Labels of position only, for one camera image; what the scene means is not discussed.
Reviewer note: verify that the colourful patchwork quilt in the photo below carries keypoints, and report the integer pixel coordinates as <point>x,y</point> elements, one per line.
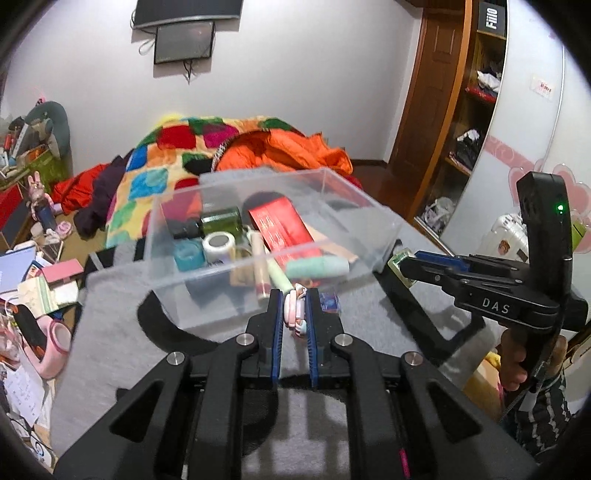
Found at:
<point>178,153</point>

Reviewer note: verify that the Max blade box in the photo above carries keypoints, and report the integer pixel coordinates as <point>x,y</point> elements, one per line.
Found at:
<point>330,302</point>

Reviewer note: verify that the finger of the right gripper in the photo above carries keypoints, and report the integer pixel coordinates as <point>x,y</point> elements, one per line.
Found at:
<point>441,262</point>
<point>448,279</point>

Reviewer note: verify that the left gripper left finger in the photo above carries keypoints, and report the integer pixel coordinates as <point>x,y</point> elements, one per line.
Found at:
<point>236,396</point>

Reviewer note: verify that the orange puffer jacket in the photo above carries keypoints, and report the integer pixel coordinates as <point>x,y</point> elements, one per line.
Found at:
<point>282,151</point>

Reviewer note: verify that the dark green glass bottle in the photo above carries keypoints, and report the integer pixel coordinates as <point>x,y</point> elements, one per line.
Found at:
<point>227,220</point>

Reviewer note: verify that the mint green bottle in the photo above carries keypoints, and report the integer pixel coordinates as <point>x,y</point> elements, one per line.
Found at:
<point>320,267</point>

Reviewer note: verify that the red gift box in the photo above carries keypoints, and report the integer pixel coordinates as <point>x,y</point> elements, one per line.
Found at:
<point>15,220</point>

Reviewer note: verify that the white tape roll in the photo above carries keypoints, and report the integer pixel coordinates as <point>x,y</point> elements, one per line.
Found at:
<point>218,247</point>

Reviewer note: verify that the red pouch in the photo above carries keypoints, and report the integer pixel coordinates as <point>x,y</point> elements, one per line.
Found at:
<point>284,231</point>

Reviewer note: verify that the teal tape roll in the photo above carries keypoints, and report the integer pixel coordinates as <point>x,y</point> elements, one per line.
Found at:
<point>188,254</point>

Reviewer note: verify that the rabbit figurine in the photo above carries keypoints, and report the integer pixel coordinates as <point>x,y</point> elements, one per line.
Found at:
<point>44,210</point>

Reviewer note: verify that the tan eraser block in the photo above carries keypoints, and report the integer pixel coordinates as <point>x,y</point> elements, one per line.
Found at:
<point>241,274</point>

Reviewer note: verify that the wall mounted monitor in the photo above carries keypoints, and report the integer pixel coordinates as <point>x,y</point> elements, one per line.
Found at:
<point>185,41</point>

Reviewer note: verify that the pink headphones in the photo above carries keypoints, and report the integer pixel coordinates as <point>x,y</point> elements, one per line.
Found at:
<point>45,342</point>

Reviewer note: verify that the grey fuzzy blanket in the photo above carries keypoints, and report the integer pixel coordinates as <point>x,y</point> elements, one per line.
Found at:
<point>111,350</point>

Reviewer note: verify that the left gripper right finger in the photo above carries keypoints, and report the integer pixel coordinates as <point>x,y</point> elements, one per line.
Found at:
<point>348,366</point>

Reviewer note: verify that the pale green tube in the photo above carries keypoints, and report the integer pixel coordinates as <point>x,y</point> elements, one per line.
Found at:
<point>278,277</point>

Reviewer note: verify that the beige cosmetic tube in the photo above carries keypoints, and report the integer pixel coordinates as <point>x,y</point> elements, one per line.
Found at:
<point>329,246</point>

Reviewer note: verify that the clear plastic storage bin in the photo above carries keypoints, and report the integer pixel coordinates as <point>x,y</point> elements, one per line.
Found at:
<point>323,199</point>

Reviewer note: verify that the person right hand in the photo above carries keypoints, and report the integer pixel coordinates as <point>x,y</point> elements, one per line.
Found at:
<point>513,353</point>

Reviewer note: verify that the wooden door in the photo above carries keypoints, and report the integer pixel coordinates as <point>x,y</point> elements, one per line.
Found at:
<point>439,66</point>

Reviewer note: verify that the clear flower block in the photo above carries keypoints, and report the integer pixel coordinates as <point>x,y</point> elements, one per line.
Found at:
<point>395,263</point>

